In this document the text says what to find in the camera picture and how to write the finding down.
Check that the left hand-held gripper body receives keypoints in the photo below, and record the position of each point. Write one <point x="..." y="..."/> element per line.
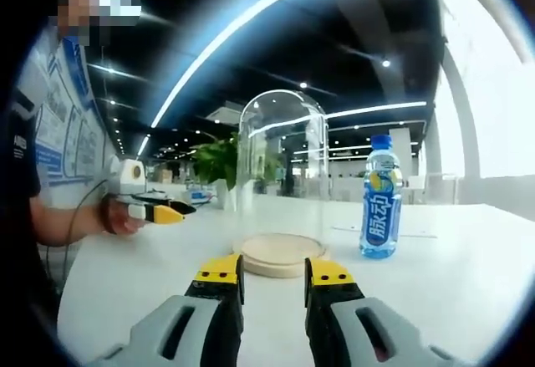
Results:
<point x="129" y="179"/>

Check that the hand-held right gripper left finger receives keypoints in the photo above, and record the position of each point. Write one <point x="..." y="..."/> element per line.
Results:
<point x="209" y="308"/>

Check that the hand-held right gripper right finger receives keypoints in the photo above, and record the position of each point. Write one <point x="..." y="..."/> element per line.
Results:
<point x="334" y="312"/>

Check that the blue drink bottle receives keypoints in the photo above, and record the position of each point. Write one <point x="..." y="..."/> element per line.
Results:
<point x="381" y="216"/>

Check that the clear glass dome cover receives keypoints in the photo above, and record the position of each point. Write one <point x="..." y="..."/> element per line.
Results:
<point x="282" y="133"/>

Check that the person's left hand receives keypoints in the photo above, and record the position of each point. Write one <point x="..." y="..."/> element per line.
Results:
<point x="123" y="220"/>

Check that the blue white box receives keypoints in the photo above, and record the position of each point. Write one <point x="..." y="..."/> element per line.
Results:
<point x="198" y="195"/>

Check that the dark wristband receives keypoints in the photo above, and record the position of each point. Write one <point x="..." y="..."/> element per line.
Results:
<point x="108" y="216"/>

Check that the potted green plant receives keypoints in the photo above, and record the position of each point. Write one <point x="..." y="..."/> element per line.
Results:
<point x="217" y="162"/>

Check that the round wooden base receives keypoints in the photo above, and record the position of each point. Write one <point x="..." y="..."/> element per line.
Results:
<point x="284" y="254"/>

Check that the ceiling air conditioner unit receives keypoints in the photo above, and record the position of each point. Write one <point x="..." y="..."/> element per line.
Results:
<point x="223" y="115"/>

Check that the person's dark shirt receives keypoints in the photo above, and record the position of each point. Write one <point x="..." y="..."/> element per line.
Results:
<point x="16" y="216"/>

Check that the curved ceiling light strip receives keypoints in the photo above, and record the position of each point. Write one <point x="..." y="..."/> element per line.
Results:
<point x="234" y="32"/>

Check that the straight ceiling light strip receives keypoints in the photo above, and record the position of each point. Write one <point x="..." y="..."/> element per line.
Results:
<point x="376" y="108"/>

